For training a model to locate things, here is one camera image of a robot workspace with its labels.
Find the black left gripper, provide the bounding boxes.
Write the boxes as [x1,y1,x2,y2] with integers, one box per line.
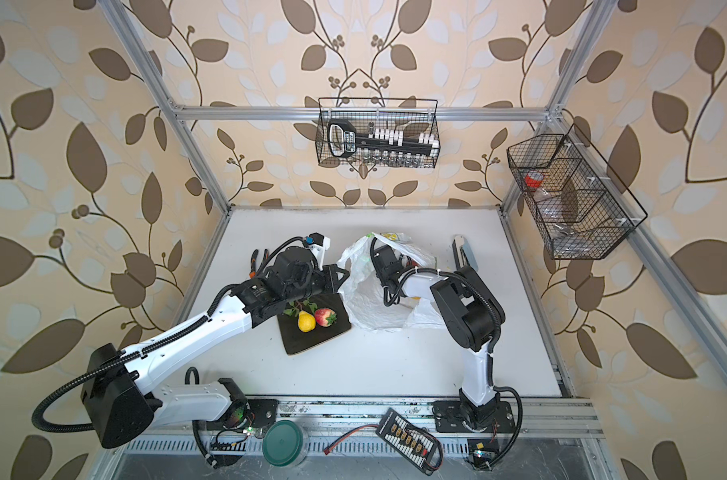
[282,262,353,304]

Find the large red fake strawberry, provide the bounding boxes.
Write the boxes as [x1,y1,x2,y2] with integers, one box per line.
[314,308,338,328]

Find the white plastic bag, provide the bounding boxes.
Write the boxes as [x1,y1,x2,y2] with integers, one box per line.
[337,233,445,332]

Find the yellow lemon with leafy branch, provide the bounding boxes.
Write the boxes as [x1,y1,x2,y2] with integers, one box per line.
[284,299,318,333]

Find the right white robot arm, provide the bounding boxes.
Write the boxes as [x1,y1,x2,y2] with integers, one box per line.
[369,238,523,471]

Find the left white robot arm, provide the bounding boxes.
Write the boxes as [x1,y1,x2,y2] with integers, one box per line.
[32,233,350,449]

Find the black square tray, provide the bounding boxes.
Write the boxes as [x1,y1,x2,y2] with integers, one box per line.
[278,294,352,355]

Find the black tool in basket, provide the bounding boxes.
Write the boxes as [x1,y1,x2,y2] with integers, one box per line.
[326,120,441,159]

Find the green round lid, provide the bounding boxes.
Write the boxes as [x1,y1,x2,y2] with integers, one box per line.
[262,420,307,467]

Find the red capped clear bottle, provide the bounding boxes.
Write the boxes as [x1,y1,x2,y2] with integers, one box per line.
[523,170,553,202]

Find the black charger board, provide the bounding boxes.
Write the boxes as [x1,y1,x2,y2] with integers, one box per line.
[322,407,445,476]

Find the orange handled pliers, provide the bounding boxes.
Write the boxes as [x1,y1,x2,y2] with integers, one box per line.
[249,249,270,278]

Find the rear black wire basket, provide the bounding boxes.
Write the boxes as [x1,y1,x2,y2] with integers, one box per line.
[315,96,441,169]

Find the side black wire basket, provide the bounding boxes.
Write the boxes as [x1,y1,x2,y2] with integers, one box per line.
[507,125,647,260]

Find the aluminium frame post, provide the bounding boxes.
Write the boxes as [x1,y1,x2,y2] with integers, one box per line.
[98,0,231,216]

